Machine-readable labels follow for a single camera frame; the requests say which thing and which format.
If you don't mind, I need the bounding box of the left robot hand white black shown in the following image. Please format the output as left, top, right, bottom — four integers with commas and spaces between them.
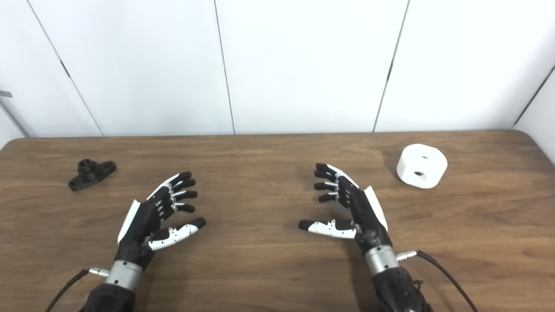
117, 171, 207, 273

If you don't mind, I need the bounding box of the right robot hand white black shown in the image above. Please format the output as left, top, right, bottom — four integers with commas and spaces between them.
298, 163, 393, 260

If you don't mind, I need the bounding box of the round white piece with holes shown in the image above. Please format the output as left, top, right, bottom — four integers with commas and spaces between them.
396, 144, 448, 189

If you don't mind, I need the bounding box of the black flanged holder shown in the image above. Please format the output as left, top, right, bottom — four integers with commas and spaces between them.
68, 159, 117, 192

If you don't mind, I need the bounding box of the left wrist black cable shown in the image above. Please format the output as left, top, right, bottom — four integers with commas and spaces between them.
43, 268, 110, 312

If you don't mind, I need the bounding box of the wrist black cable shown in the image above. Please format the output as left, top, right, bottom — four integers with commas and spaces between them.
43, 268, 110, 312
397, 250, 480, 312

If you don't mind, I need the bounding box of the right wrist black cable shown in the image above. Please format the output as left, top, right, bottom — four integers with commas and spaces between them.
397, 250, 480, 312

